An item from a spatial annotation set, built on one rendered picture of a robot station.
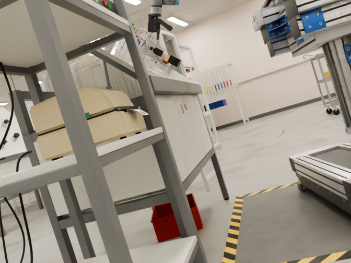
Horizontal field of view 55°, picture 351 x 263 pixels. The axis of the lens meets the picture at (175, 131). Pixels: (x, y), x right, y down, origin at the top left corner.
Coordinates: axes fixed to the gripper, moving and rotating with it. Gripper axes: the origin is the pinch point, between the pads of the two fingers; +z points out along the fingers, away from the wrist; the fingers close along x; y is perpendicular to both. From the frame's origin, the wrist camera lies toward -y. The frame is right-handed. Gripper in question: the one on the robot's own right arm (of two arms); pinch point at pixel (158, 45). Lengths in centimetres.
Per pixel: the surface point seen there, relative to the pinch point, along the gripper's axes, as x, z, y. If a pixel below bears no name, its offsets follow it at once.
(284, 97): -730, 107, -311
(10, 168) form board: -151, 151, 187
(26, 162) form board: -175, 150, 179
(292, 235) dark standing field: 93, 84, -72
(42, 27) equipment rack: 164, 2, 11
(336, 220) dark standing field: 91, 77, -92
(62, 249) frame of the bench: 104, 92, 30
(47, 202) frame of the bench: 100, 72, 38
